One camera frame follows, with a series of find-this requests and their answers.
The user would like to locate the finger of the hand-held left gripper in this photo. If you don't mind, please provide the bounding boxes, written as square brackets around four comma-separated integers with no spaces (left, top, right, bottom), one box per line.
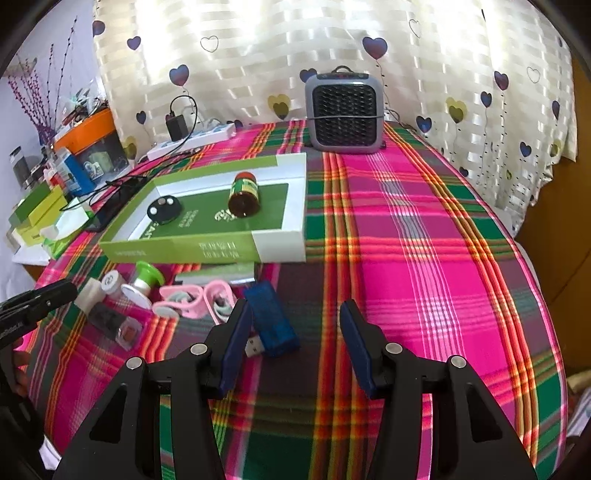
[0,281,78,325]

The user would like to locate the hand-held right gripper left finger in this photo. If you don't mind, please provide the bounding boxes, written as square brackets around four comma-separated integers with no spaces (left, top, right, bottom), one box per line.
[53,298,254,480]

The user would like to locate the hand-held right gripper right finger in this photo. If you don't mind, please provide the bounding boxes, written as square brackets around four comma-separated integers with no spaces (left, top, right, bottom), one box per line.
[339,298,539,480]

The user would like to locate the white usb charger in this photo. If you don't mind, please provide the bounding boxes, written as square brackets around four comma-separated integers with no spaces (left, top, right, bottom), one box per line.
[76,279,105,312]

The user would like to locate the blue translucent usb tester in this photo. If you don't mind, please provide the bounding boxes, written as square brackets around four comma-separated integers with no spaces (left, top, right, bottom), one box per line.
[242,281,302,360]

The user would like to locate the pink plastic clip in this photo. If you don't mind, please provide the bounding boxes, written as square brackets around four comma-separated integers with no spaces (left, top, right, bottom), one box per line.
[203,279,238,326]
[152,285,204,319]

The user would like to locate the black rectangular device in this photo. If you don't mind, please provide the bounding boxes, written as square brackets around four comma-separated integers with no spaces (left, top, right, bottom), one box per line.
[88,302,145,347]

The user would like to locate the white silver bar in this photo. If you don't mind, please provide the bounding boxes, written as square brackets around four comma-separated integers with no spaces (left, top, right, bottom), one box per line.
[173,262,257,287]

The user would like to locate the green and white cardboard box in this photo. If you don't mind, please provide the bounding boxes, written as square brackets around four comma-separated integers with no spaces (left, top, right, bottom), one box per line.
[98,152,308,264]

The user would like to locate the person's left hand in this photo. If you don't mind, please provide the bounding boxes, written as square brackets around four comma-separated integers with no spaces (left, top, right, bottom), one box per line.
[11,350,31,398]

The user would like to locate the green and white tissue pack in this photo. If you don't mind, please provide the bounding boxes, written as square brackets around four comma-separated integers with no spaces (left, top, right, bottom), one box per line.
[41,205,95,259]

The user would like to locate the lime green carton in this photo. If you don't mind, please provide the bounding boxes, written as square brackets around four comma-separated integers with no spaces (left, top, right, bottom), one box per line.
[7,185,70,247]

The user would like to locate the black smartphone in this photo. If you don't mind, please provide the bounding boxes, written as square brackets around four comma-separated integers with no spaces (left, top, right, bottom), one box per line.
[85,178,153,234]

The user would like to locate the blue carton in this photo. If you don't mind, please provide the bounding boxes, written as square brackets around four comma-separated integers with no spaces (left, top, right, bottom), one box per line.
[55,148,95,195]

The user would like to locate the plaid tablecloth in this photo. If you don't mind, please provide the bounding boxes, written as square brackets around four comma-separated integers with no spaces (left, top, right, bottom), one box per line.
[28,117,568,480]

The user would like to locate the dark glass jar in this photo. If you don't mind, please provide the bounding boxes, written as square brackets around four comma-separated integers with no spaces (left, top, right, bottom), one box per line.
[11,147,42,190]

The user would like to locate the black round disc white dots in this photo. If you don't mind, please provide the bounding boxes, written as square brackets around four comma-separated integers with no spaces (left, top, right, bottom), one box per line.
[147,196,181,224]

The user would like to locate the brown pill bottle red cap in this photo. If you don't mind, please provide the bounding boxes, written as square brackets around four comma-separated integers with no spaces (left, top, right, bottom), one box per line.
[228,171,262,217]

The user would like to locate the purple decorative branches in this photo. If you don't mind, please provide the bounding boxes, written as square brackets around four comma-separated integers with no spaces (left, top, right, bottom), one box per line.
[9,16,79,144]

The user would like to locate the orange-lidded storage box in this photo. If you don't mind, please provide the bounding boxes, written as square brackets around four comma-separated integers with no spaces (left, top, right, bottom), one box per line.
[53,108,130,183]

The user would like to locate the pile of small clutter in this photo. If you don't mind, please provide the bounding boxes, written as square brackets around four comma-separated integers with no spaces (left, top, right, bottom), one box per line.
[53,76,112,127]

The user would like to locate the black power adapter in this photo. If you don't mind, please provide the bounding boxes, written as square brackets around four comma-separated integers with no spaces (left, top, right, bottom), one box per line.
[166,110,186,141]

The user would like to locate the white power strip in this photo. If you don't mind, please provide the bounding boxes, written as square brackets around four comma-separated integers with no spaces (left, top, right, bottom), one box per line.
[147,124,236,161]

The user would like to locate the brown wooden board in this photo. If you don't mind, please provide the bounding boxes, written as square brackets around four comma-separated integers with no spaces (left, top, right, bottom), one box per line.
[515,46,591,370]

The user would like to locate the heart print curtain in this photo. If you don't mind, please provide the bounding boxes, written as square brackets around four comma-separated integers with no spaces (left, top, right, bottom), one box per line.
[92,0,578,232]

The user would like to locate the black phone cable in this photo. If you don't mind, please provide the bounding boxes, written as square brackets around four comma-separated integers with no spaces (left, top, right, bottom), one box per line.
[60,178,144,213]

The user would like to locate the black fan cable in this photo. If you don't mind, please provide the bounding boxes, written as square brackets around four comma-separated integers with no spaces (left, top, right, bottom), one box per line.
[379,108,407,151]

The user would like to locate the black adapter cable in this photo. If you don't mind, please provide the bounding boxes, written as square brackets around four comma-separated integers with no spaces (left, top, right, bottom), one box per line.
[170,95,199,139]

